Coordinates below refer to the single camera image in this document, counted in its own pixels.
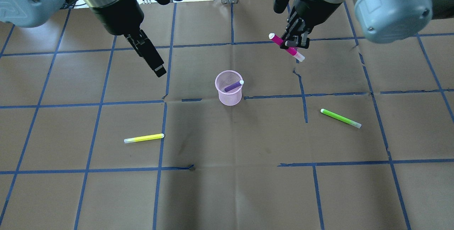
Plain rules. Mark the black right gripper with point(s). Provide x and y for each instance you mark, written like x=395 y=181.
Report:
x=314 y=9

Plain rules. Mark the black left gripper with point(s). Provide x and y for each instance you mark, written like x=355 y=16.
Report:
x=118 y=15

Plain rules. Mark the pink marker pen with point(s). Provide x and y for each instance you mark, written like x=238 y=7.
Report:
x=291 y=50

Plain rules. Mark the purple marker pen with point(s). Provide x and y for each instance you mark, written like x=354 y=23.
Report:
x=233 y=86

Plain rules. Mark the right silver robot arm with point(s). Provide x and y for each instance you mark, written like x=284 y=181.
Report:
x=381 y=21

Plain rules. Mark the pink mesh cup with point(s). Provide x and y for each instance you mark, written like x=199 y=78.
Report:
x=224 y=79

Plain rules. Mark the yellow marker pen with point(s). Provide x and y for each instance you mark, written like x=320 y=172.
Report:
x=144 y=138

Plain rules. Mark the green marker pen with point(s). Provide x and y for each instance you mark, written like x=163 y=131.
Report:
x=340 y=118

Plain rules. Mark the brown paper table cover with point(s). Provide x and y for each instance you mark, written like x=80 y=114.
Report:
x=71 y=93

